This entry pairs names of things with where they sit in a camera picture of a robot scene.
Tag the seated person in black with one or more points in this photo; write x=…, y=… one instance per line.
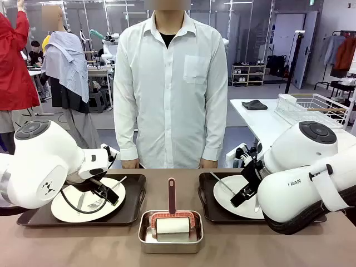
x=35, y=54

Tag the white wood background desk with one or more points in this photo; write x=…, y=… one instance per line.
x=100, y=72

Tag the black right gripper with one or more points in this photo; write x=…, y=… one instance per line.
x=251, y=178

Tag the dark brown serving tray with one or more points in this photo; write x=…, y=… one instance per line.
x=207, y=200
x=133, y=194

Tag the white side table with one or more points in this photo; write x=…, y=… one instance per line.
x=258, y=122

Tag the black tripod stand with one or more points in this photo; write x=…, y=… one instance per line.
x=295, y=55

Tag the person left hand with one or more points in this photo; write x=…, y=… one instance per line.
x=209, y=164

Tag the yellow garment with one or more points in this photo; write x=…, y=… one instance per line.
x=46, y=41

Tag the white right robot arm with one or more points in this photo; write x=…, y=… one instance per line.
x=292, y=192

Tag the person right hand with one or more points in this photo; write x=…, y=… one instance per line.
x=130, y=164

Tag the person left forearm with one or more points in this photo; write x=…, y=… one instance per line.
x=215, y=136

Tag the mannequin in striped shirt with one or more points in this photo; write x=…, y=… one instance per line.
x=66, y=61

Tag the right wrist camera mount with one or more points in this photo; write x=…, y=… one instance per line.
x=247, y=155

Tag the clear plastic container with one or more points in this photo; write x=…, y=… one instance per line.
x=289, y=104

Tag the mannequin in red jacket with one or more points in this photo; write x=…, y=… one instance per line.
x=14, y=69

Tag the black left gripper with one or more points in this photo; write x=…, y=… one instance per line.
x=90, y=185

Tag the white shoe rack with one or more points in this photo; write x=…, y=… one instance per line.
x=247, y=75

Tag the person right forearm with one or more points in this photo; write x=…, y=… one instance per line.
x=125, y=136

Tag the grey plastic stool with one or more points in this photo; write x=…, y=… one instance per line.
x=98, y=101

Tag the rectangular metal tin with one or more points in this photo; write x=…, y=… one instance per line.
x=169, y=247

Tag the grey hanging shirt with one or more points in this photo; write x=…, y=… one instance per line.
x=332, y=48

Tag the white round plate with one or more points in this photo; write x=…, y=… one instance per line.
x=66, y=214
x=222, y=203

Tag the orange hanging jacket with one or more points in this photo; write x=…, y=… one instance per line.
x=346, y=53

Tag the green duster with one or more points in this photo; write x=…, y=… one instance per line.
x=96, y=33

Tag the black bag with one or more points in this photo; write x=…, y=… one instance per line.
x=276, y=65

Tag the person in white shirt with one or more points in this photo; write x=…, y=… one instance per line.
x=167, y=97

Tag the grey blue door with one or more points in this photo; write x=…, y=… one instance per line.
x=308, y=41

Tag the silver metal fork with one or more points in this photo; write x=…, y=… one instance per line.
x=119, y=182
x=222, y=183

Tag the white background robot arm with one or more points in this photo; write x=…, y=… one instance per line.
x=109, y=47

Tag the silver metal knife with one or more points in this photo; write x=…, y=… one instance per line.
x=80, y=201
x=256, y=206

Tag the black folded cloth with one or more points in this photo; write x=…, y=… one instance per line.
x=253, y=105

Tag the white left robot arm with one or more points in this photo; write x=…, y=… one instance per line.
x=41, y=155

